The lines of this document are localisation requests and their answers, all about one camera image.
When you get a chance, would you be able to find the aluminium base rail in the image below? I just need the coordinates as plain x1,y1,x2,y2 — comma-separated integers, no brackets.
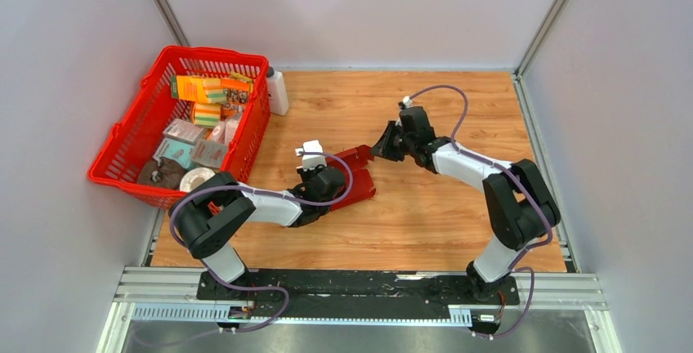
97,266,621,352

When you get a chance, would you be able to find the aluminium frame post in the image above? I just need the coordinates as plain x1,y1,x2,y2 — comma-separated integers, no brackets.
514,0,569,79
153,0,190,47

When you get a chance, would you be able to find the brown bag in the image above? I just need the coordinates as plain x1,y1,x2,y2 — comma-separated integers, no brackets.
136,157,187,190

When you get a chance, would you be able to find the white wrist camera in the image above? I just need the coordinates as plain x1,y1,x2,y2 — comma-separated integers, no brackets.
398,96,413,109
295,140,327,172

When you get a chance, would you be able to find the orange snack packet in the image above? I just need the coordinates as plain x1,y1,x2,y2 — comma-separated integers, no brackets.
221,72,254,118

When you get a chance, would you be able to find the yellow green sponge pack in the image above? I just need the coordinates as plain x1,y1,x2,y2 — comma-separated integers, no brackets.
190,102,221,128

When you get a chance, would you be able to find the red paper box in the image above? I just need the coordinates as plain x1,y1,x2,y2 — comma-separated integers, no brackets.
331,145,376,211

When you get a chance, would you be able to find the red plastic basket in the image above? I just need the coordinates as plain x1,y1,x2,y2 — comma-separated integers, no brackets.
87,45,270,208

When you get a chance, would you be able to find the orange green box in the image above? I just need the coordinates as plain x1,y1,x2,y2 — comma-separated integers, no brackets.
170,75,227,104

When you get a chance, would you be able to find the teal white packet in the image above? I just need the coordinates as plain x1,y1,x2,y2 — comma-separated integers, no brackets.
153,137,195,170

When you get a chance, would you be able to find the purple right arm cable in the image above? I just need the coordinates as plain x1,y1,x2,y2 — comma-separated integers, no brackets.
409,85,554,339

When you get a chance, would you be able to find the pink white box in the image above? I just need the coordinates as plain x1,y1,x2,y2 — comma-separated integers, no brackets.
162,118,208,145

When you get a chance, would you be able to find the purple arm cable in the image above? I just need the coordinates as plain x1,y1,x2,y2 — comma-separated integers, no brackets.
168,151,355,335
409,85,554,339

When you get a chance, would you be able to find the white plastic bottle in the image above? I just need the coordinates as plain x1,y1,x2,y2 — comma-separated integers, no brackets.
266,67,289,116

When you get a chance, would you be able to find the pink grey packet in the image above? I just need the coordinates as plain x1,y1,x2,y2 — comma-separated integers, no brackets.
191,139,228,169

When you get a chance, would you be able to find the white tape roll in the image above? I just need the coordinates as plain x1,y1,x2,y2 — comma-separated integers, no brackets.
179,167,217,193

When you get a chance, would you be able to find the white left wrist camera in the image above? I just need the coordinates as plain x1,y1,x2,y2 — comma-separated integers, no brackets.
295,140,327,172

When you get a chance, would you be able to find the right aluminium frame post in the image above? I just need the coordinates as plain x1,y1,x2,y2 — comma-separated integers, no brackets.
514,0,569,79

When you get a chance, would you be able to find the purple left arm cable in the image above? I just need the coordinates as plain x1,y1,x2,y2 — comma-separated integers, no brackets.
168,151,355,335

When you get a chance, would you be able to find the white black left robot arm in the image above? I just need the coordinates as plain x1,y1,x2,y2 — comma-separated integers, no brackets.
168,165,353,300

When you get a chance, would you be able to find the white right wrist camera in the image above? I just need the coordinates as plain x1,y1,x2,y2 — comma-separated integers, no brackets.
398,96,413,109

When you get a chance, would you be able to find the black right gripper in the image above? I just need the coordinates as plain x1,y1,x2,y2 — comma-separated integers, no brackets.
369,121,415,163

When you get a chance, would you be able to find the left aluminium frame post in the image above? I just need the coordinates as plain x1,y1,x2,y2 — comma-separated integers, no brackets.
153,0,190,47

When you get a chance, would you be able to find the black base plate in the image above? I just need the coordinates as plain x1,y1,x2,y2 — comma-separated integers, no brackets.
196,269,520,320

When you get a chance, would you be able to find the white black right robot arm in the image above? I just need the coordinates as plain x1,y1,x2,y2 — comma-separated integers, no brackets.
371,106,561,303

